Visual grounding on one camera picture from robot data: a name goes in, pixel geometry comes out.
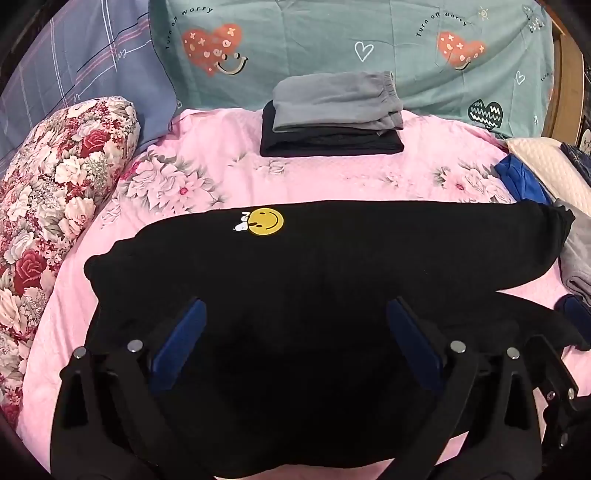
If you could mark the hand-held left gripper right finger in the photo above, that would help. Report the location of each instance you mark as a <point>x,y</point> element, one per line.
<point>412,338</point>

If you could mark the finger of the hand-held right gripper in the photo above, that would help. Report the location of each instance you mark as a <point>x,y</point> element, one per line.
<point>556,369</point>

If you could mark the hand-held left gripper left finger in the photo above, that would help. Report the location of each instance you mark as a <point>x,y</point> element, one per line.
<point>183,338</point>

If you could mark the black pants with smiley print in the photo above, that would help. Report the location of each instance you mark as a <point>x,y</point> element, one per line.
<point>300,277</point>

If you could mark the folded black pants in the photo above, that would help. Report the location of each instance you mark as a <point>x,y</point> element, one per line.
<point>323,143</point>

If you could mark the folded grey pants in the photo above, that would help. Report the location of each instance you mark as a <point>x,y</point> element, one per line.
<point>332,99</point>

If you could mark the dark blue garment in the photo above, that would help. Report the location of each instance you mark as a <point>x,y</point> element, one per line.
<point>577,311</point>

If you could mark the grey garment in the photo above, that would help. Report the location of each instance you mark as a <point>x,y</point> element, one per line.
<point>577,258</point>

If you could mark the pink floral bedsheet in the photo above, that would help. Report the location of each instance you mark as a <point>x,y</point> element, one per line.
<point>346,180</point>

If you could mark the bright blue garment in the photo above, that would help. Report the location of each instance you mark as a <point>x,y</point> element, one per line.
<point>519,177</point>

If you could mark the red floral bolster pillow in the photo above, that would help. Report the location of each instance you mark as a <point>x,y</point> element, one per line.
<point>60,184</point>

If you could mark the cream textured cloth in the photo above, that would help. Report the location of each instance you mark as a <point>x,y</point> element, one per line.
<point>549,166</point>

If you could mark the navy patterned garment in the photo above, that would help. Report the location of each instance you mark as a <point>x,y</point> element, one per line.
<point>579,159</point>

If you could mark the wooden headboard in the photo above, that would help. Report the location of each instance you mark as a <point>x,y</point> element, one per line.
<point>565,83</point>

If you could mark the blue plaid pillow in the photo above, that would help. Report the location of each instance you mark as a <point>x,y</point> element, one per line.
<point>92,60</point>

